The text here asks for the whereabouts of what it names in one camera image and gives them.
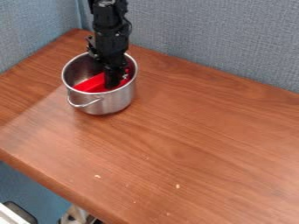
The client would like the metal pot with handle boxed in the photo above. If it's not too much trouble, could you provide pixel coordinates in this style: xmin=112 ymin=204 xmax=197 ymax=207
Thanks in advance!
xmin=60 ymin=52 xmax=137 ymax=116

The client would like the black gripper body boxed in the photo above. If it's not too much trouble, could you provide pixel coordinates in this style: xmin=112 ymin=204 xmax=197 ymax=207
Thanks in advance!
xmin=86 ymin=24 xmax=130 ymax=73

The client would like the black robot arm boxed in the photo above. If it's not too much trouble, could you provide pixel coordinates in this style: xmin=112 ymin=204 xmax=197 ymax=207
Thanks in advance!
xmin=86 ymin=0 xmax=132 ymax=89

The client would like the red plastic block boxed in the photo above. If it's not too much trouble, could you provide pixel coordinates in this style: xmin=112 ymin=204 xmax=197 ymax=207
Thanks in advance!
xmin=73 ymin=68 xmax=132 ymax=93

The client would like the white object under table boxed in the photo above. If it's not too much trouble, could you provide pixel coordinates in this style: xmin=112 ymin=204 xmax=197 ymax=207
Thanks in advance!
xmin=56 ymin=205 xmax=104 ymax=224

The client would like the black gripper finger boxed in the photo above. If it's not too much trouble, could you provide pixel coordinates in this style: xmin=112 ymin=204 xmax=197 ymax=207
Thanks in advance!
xmin=92 ymin=59 xmax=104 ymax=74
xmin=104 ymin=66 xmax=124 ymax=89

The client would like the black and silver equipment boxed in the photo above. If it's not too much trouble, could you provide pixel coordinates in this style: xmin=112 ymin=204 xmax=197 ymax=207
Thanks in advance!
xmin=0 ymin=201 xmax=38 ymax=224

